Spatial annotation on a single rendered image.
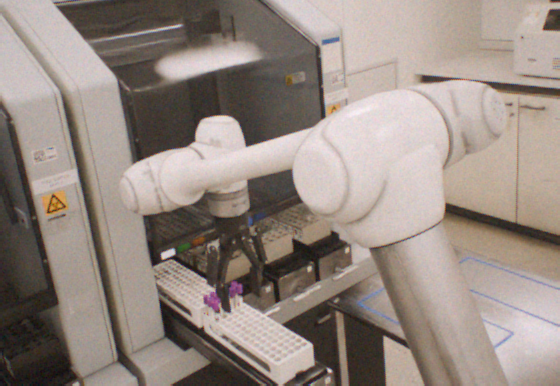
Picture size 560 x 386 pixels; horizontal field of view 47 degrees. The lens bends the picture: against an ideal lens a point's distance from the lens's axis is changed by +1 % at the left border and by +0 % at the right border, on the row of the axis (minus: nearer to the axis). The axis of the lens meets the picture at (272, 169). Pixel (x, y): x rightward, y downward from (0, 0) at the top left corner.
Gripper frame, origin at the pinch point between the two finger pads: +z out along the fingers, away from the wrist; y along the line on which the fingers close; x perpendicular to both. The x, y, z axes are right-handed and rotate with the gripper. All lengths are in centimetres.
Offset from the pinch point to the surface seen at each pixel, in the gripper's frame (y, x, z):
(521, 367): 33, -50, 12
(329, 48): 58, 27, -44
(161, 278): -2.7, 34.9, 7.8
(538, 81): 227, 61, 3
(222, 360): -6.6, 1.3, 15.4
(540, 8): 236, 67, -31
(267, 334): 0.7, -7.6, 7.9
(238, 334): -3.8, -2.7, 7.9
